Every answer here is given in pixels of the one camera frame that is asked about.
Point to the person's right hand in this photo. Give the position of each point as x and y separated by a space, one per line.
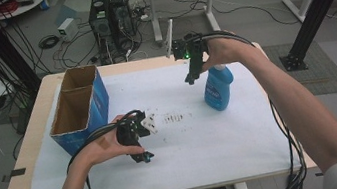
225 50

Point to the black tape strip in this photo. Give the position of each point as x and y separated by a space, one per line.
16 173

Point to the black computer tower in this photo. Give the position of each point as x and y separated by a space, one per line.
123 17
102 27

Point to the small white box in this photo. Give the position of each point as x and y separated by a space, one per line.
67 29

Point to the round white table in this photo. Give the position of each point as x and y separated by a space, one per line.
25 6

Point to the blue cardboard box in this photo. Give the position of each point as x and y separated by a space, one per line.
74 112

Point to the grey floor mat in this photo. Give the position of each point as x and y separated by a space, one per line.
324 71

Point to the white bar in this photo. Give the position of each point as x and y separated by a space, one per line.
169 38

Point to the blue spray bottle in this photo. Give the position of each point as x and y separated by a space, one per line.
218 90

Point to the white table mat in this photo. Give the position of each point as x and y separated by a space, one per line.
198 150

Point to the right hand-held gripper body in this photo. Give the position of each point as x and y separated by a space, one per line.
190 47

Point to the person's left hand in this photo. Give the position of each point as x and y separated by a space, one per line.
104 149

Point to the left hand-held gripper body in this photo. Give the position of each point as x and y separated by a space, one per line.
128 132

